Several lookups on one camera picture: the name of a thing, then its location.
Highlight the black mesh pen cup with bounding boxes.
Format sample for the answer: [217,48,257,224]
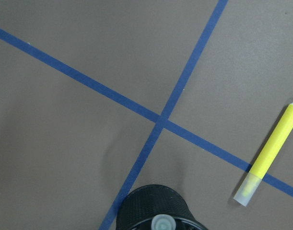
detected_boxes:
[116,184,207,230]

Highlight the green marker pen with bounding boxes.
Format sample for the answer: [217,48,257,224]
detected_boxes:
[151,214,176,230]

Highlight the yellow highlighter pen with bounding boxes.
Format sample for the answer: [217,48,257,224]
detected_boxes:
[234,103,293,207]

